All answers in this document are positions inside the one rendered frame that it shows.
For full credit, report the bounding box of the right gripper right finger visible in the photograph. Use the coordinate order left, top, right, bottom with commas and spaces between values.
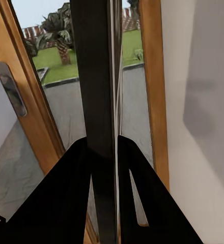
118, 135, 203, 244

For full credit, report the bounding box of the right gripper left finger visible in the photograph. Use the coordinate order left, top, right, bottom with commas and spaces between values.
0, 137, 91, 244

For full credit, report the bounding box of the poster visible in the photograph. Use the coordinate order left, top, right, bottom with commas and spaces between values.
69, 0, 123, 244

